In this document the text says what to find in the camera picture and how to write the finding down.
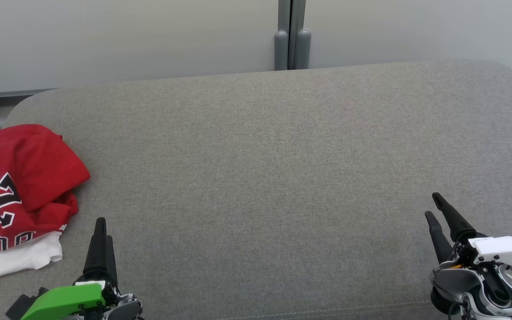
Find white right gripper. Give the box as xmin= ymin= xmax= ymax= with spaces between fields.
xmin=424 ymin=192 xmax=512 ymax=281

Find red shorts with white stripe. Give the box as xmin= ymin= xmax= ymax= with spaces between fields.
xmin=0 ymin=124 xmax=91 ymax=214

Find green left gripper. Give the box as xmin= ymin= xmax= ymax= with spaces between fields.
xmin=6 ymin=217 xmax=144 ymax=320

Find grey partition post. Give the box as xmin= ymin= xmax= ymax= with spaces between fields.
xmin=274 ymin=0 xmax=291 ymax=71
xmin=291 ymin=0 xmax=312 ymax=70

